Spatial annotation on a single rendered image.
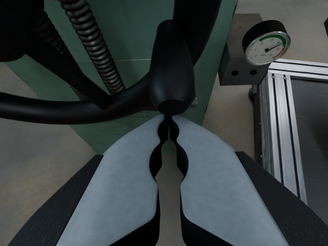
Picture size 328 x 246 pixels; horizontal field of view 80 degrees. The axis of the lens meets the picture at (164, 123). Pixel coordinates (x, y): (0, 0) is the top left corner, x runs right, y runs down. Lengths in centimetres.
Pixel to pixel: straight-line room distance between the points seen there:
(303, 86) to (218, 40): 66
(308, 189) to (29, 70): 83
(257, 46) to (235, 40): 8
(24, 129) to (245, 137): 110
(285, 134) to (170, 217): 53
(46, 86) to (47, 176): 59
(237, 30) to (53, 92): 43
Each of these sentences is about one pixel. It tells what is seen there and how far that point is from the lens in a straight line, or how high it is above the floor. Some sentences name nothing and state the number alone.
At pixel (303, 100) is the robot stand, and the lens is 95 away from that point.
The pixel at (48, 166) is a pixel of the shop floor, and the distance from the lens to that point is 107.
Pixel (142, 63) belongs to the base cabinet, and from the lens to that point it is 42.
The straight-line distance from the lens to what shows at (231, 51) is 39.
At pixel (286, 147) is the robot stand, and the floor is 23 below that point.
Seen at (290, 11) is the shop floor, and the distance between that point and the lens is 178.
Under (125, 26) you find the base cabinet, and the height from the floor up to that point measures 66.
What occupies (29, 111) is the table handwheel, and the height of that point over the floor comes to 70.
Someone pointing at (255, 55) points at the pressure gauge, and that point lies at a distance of 35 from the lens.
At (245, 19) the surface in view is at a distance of 47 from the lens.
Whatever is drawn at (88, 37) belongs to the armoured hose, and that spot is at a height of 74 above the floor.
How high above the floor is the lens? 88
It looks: 62 degrees down
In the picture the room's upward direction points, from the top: 5 degrees counter-clockwise
